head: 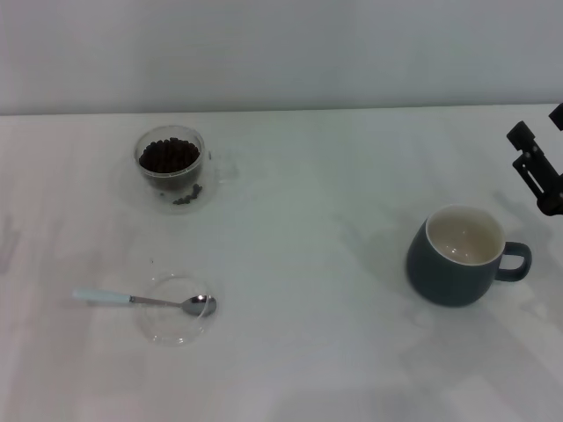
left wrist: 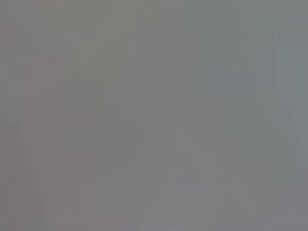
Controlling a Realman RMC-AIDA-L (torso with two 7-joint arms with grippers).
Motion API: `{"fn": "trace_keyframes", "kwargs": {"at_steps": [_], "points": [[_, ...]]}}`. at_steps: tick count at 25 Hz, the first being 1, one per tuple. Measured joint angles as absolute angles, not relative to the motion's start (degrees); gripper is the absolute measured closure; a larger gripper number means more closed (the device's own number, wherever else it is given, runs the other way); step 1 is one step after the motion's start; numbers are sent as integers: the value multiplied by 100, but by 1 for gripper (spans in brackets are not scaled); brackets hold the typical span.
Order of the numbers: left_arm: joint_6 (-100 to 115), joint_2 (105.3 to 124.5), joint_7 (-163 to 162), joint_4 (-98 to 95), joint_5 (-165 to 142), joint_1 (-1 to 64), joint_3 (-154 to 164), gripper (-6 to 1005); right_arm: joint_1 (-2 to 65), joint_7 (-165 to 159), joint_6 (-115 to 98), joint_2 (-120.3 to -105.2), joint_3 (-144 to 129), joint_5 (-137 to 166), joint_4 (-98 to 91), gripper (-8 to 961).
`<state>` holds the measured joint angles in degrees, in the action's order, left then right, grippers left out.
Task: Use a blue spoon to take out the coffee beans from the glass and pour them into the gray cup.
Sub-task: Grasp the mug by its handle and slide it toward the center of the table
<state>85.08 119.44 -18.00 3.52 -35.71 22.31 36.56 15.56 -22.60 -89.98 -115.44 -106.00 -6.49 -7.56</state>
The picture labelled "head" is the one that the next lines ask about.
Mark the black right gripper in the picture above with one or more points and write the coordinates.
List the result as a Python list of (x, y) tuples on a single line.
[(553, 195)]

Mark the dark teal ceramic mug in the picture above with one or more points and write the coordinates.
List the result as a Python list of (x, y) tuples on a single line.
[(440, 281)]

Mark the clear double-walled glass cup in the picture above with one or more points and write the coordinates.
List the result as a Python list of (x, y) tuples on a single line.
[(206, 165)]

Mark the clear round glass dish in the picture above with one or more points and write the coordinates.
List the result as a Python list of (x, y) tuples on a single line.
[(176, 327)]

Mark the clear glass saucer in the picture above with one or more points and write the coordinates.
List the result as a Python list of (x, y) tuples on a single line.
[(127, 193)]

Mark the loose coffee bean cluster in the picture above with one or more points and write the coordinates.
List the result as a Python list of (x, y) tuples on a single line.
[(188, 197)]

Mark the coffee bean pile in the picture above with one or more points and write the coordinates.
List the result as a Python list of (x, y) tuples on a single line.
[(169, 156)]

